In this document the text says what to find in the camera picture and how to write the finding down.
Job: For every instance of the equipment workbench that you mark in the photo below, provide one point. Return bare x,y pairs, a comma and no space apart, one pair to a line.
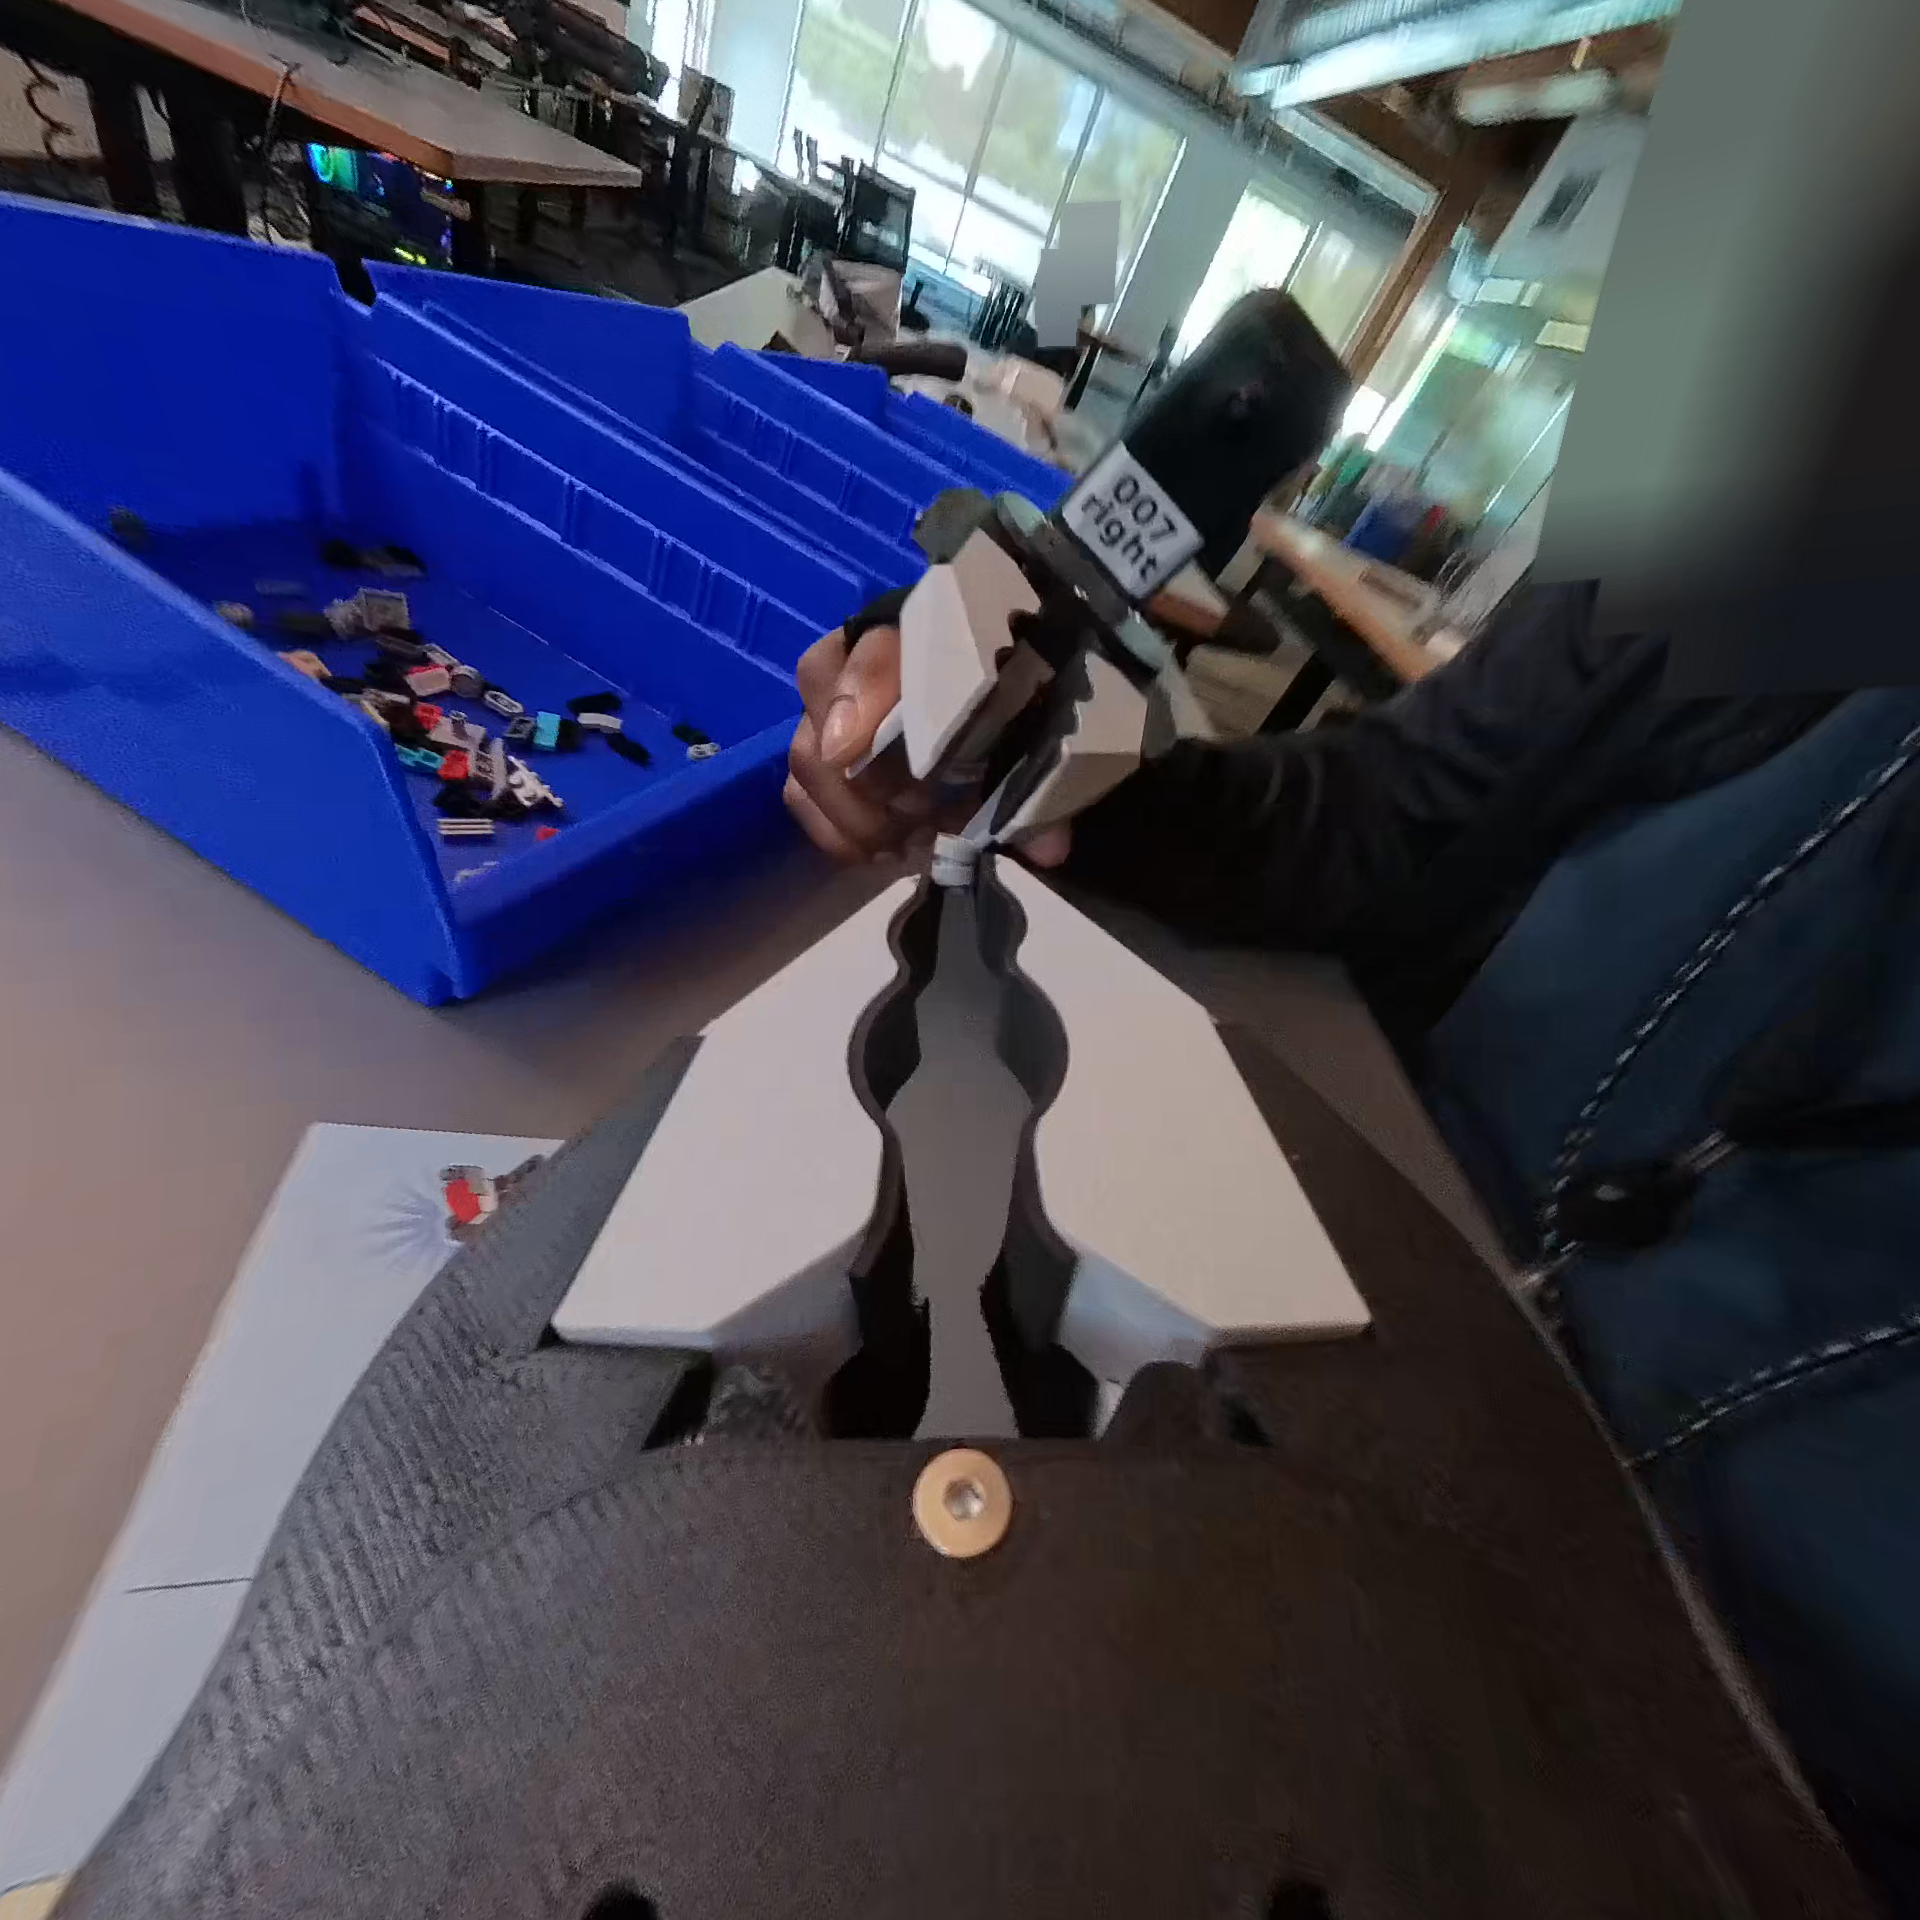
376,89

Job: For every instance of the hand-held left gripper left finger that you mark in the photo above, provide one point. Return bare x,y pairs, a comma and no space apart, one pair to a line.
721,1186

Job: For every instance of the person's right forearm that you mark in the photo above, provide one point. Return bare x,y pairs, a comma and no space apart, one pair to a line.
1321,812

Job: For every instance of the pile of loose bricks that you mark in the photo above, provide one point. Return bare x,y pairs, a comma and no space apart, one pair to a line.
453,718

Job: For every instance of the person's black jacket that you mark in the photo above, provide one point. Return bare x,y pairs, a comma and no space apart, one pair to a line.
1681,673

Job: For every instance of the person's right hand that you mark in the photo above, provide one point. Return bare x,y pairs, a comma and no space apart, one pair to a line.
840,749

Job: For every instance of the grey work desk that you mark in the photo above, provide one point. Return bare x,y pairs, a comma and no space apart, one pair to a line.
152,1020

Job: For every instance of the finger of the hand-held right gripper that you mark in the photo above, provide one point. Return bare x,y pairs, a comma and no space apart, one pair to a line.
1101,743
952,660

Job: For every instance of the toy building instruction booklet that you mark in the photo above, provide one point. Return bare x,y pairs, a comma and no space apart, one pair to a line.
269,1349

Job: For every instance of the small grey hinge piece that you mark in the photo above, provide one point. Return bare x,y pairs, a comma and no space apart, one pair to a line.
956,863

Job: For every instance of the person's navy hoodie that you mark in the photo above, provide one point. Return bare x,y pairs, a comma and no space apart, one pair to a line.
1726,1048

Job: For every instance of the rainbow-lit computer tower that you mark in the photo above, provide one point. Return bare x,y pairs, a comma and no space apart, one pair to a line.
376,203

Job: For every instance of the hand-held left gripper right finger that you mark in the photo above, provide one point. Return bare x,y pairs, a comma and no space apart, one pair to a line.
1188,1186

